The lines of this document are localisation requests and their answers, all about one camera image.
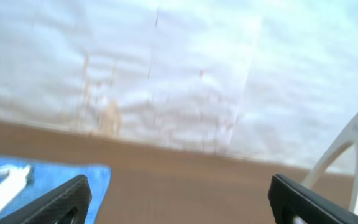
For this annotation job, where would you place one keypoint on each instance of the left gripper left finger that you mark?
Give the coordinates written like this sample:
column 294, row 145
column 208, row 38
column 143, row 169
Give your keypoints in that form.
column 64, row 199

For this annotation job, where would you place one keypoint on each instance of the white pipette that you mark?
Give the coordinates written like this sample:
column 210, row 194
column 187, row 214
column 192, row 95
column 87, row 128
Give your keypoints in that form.
column 6, row 188

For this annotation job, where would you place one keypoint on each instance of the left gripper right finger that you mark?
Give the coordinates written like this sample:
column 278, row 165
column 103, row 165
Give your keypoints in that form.
column 294, row 202

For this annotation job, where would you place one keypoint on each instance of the blue cloth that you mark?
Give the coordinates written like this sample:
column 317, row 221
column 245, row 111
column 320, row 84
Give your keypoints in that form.
column 61, row 174

